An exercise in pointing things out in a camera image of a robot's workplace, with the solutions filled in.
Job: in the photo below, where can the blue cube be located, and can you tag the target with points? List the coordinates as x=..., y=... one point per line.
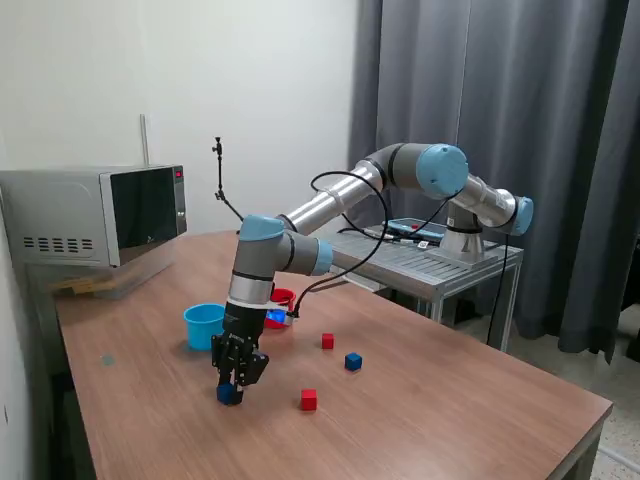
x=224, y=395
x=353, y=362

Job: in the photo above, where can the dark grey curtain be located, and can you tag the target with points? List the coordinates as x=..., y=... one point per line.
x=575, y=125

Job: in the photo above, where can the silver blue-capped robot arm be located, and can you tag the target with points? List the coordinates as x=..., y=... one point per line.
x=325, y=200

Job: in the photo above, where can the light blue plastic bin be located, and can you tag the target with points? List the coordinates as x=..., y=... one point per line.
x=200, y=325

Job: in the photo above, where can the red plastic bin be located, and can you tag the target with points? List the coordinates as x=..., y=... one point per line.
x=286, y=296

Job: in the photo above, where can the blue teach pendant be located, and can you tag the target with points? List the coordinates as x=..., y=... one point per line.
x=415, y=227

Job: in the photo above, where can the red cube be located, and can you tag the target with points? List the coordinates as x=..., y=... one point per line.
x=309, y=400
x=327, y=341

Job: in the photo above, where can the white vertical rod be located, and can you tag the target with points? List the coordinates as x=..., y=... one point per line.
x=144, y=140

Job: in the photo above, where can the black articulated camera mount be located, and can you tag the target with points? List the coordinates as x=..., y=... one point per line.
x=220, y=170

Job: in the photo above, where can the blue-lit wrist camera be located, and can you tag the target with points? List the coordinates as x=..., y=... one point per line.
x=277, y=317

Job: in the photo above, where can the silver microwave oven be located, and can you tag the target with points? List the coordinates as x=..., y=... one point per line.
x=60, y=210

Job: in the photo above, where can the wooden sticks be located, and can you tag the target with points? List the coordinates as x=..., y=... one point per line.
x=80, y=287

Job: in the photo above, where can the grey metal robot stand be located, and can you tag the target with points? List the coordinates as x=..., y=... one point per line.
x=415, y=265

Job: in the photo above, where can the clear plastic container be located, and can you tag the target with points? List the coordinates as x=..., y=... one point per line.
x=127, y=282

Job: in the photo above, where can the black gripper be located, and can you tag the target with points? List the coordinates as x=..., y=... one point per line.
x=244, y=325

